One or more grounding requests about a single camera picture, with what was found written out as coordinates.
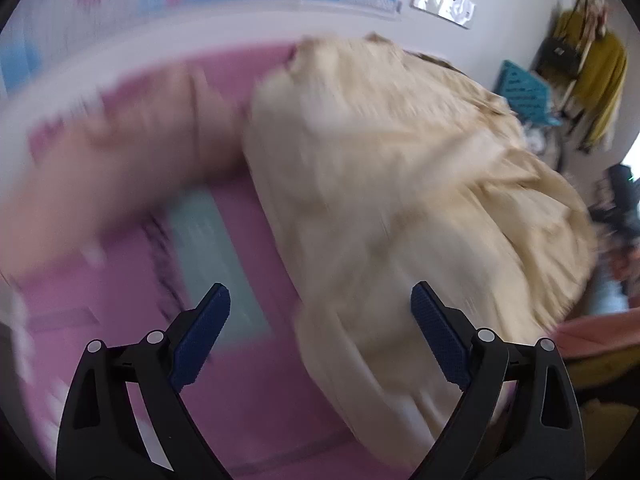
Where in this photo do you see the black hanging bag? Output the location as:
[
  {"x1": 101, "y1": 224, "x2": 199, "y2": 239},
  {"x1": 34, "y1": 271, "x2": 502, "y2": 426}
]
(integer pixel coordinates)
[{"x1": 535, "y1": 0, "x2": 589, "y2": 80}]

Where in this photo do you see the light pink garment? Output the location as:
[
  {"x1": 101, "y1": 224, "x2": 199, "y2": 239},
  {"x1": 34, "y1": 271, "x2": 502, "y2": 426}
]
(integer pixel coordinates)
[{"x1": 1, "y1": 66, "x2": 243, "y2": 282}]

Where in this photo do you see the white wall socket panel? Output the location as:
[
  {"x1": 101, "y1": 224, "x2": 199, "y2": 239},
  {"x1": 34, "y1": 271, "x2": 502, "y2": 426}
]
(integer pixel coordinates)
[{"x1": 411, "y1": 0, "x2": 476, "y2": 29}]

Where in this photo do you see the pink bed sheet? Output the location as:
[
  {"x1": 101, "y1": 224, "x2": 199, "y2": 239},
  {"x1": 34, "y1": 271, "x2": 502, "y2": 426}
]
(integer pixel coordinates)
[{"x1": 20, "y1": 46, "x2": 407, "y2": 479}]

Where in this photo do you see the cream yellow large jacket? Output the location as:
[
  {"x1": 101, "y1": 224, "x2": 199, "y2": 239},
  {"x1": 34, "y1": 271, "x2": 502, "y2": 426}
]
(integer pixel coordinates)
[{"x1": 244, "y1": 37, "x2": 597, "y2": 468}]

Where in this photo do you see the person's right hand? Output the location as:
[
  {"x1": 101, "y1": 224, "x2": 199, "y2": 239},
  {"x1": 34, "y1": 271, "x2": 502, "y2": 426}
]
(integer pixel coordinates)
[{"x1": 608, "y1": 246, "x2": 639, "y2": 286}]

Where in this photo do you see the yellow hanging garment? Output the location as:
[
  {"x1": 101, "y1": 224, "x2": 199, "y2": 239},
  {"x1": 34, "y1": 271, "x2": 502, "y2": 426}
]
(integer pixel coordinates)
[{"x1": 572, "y1": 29, "x2": 628, "y2": 153}]

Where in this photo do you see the teal perforated plastic basket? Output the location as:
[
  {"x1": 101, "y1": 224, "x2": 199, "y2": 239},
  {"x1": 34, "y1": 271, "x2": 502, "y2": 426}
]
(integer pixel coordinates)
[{"x1": 496, "y1": 60, "x2": 561, "y2": 127}]

